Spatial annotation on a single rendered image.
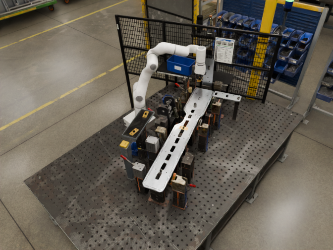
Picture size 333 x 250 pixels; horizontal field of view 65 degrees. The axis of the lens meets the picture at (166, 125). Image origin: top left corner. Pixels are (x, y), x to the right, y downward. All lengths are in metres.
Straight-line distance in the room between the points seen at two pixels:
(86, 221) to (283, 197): 2.17
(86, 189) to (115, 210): 0.36
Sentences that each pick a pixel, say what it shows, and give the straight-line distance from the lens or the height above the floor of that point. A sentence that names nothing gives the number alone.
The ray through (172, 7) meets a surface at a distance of 4.73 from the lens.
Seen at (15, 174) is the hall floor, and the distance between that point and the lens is 4.02.
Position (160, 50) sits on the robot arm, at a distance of 2.40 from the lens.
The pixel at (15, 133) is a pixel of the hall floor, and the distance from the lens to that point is 4.63.
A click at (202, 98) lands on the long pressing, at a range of 2.84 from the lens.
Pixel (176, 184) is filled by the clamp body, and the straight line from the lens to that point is 2.05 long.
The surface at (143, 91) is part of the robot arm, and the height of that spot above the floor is 1.22.
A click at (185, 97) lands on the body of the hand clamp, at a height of 1.00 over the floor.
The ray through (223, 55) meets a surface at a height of 1.25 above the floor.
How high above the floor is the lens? 2.74
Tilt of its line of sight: 44 degrees down
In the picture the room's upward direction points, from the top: 4 degrees counter-clockwise
